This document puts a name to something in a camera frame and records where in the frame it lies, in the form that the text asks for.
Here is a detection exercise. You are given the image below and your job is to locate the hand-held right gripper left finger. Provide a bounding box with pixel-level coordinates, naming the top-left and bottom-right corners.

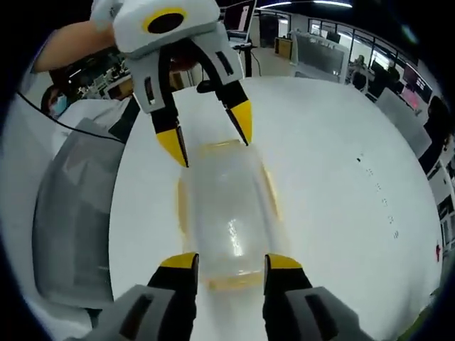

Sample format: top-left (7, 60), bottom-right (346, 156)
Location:
top-left (83, 251), bottom-right (199, 341)

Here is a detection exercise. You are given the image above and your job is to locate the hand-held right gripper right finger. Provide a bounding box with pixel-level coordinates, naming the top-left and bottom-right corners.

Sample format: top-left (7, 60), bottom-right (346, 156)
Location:
top-left (262, 252), bottom-right (370, 341)

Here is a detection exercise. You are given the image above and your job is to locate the clear box with plastic buckle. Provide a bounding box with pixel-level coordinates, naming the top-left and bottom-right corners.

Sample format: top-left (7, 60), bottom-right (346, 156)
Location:
top-left (176, 140), bottom-right (282, 293)

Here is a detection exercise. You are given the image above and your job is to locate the black monitor stand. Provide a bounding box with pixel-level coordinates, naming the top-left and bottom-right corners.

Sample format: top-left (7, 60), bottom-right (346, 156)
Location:
top-left (240, 41), bottom-right (256, 77)

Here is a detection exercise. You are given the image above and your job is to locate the yellow cabinet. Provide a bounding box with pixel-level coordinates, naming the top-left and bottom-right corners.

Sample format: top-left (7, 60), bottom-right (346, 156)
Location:
top-left (275, 36), bottom-right (293, 60)

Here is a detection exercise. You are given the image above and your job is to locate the grey desk partition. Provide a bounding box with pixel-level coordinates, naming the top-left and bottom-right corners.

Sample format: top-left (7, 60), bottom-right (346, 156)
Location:
top-left (294, 31), bottom-right (348, 80)

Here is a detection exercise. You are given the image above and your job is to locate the grey mesh office chair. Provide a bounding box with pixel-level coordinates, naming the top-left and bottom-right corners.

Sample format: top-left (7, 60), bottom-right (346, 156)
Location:
top-left (31, 119), bottom-right (120, 310)

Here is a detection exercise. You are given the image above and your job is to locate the monitor with red screen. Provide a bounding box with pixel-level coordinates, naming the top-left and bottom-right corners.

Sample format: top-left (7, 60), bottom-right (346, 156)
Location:
top-left (402, 66), bottom-right (434, 112)

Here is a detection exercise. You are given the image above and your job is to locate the black cable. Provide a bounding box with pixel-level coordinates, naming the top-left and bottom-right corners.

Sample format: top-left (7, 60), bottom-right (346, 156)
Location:
top-left (16, 91), bottom-right (124, 140)

